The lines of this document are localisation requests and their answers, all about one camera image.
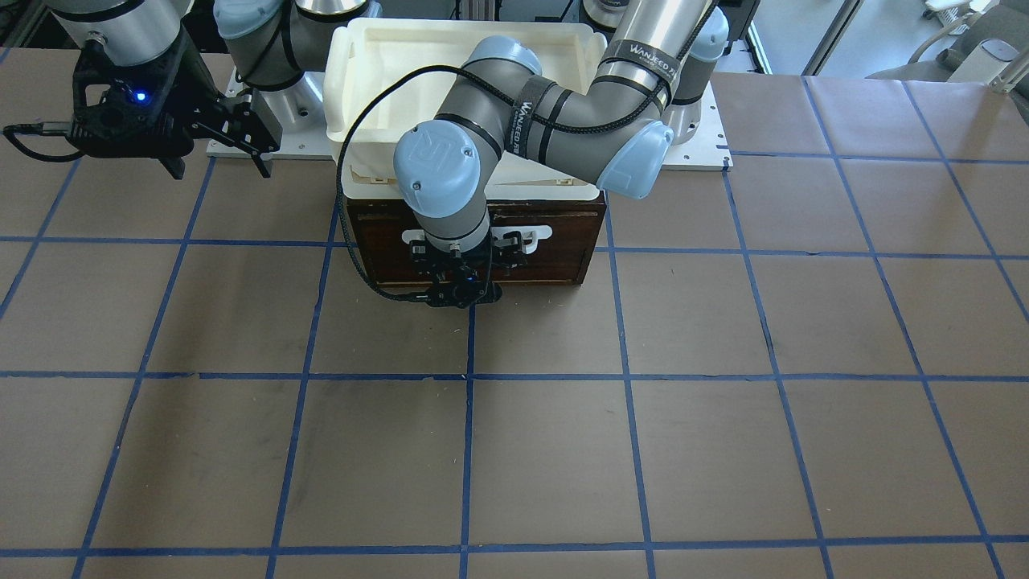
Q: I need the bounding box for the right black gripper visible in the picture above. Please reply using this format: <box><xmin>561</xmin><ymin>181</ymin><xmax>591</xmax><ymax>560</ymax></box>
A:
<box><xmin>68</xmin><ymin>48</ymin><xmax>278</xmax><ymax>180</ymax></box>

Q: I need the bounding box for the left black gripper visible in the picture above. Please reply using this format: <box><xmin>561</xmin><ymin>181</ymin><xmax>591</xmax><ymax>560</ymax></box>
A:
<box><xmin>409</xmin><ymin>232</ymin><xmax>527</xmax><ymax>309</ymax></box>

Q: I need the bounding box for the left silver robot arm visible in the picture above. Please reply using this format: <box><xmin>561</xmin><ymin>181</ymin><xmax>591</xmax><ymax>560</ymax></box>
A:
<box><xmin>393</xmin><ymin>1</ymin><xmax>717</xmax><ymax>307</ymax></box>

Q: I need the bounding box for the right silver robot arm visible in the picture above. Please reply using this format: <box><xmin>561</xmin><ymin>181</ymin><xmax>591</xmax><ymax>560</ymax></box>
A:
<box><xmin>29</xmin><ymin>1</ymin><xmax>382</xmax><ymax>179</ymax></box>

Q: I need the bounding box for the dark brown wooden cabinet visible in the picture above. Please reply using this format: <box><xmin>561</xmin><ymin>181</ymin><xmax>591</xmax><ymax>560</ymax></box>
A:
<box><xmin>344</xmin><ymin>193</ymin><xmax>609</xmax><ymax>289</ymax></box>

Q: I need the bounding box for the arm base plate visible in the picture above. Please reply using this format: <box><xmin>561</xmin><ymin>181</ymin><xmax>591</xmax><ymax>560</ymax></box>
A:
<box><xmin>253</xmin><ymin>71</ymin><xmax>332</xmax><ymax>160</ymax></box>
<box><xmin>662</xmin><ymin>87</ymin><xmax>734</xmax><ymax>171</ymax></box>

